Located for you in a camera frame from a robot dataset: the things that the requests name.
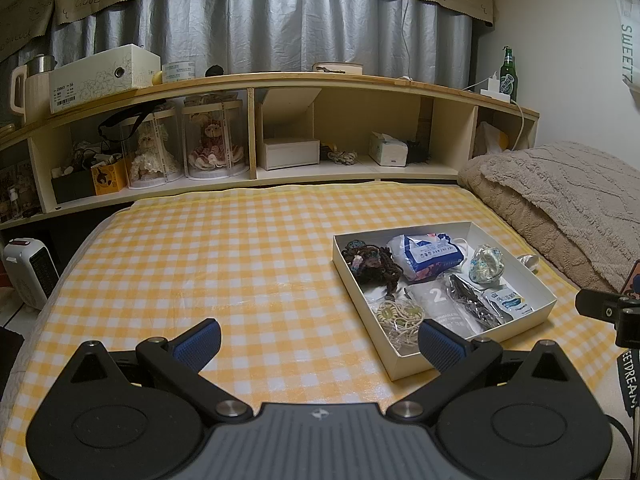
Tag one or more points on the pink doll in clear case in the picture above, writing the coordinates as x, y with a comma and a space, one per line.
212, 147

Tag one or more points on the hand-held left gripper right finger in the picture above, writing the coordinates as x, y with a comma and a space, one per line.
440, 345

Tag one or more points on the white patterned shoebox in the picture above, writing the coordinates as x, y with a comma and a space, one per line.
100, 77

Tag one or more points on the white charger block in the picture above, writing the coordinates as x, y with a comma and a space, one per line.
494, 87

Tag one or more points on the white space heater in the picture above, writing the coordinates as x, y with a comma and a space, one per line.
30, 270

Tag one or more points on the grey packet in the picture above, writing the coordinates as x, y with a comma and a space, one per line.
445, 307

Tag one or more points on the shallow white cardboard box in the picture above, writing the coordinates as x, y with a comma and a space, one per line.
350, 270

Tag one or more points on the yellow checked bed sheet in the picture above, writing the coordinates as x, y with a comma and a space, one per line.
200, 260

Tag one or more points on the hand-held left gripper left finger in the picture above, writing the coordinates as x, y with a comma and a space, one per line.
197, 345

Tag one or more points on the white rectangular box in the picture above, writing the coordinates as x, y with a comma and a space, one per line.
291, 153

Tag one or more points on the white round tub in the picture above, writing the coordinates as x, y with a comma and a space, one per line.
177, 71

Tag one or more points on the black storage box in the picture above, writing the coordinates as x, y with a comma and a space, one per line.
72, 186

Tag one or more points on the white wall banner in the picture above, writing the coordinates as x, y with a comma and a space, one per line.
630, 50

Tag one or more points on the white face mask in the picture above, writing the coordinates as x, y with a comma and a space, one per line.
395, 247

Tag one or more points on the white tissue box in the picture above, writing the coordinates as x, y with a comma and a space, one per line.
389, 150

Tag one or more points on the green glass bottle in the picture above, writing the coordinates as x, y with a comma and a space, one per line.
508, 75

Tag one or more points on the white plastic bag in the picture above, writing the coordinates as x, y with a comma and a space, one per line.
490, 137

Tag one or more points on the small figures on shelf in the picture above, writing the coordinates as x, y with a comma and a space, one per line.
17, 190

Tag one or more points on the dark hair clip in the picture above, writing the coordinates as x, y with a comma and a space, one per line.
470, 300

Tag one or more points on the orange box with black print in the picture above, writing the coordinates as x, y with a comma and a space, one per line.
107, 177

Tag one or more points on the cream electric kettle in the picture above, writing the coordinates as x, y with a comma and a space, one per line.
25, 95

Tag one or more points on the small black object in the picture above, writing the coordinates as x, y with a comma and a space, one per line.
215, 69

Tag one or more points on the beige fluffy blanket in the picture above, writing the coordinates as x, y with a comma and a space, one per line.
560, 200

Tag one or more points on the clear plastic scrap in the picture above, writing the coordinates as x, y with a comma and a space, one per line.
527, 261

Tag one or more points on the grey curtain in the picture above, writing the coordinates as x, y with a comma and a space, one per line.
275, 30

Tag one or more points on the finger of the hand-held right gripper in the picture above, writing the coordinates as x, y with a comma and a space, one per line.
595, 303

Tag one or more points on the floral item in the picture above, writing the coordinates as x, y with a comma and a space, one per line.
485, 264

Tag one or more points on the cream doll in clear case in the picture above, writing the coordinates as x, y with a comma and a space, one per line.
150, 152

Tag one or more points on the wooden headboard shelf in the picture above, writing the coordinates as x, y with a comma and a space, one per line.
350, 85

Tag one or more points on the small blue and white sachet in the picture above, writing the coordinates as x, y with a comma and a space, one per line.
510, 303

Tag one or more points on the blue and white tissue pack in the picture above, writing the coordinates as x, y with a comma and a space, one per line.
430, 252

